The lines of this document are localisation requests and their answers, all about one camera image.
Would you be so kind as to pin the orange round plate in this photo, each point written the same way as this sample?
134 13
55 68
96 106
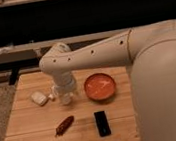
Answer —
99 87

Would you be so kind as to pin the wooden rail bench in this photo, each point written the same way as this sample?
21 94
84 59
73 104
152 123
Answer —
33 50

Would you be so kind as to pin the black rectangular block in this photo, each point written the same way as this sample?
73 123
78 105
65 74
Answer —
102 123

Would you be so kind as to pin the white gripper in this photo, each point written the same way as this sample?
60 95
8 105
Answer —
65 93

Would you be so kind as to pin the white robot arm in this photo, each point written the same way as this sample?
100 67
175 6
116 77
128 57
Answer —
149 52

